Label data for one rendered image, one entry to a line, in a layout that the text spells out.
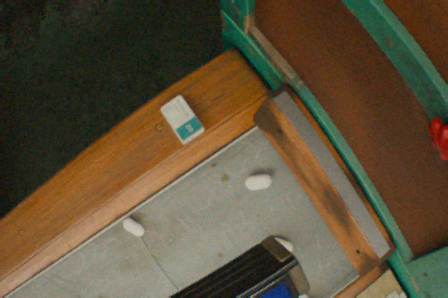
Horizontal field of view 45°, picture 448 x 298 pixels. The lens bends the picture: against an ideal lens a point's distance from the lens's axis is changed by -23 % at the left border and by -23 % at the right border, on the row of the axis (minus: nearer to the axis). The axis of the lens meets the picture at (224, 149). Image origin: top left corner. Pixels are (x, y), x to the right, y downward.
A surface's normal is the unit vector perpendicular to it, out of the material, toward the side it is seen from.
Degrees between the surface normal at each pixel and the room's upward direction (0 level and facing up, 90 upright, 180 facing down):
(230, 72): 0
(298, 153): 67
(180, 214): 0
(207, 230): 0
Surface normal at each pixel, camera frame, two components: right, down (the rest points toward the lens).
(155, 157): -0.02, -0.25
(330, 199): -0.76, 0.40
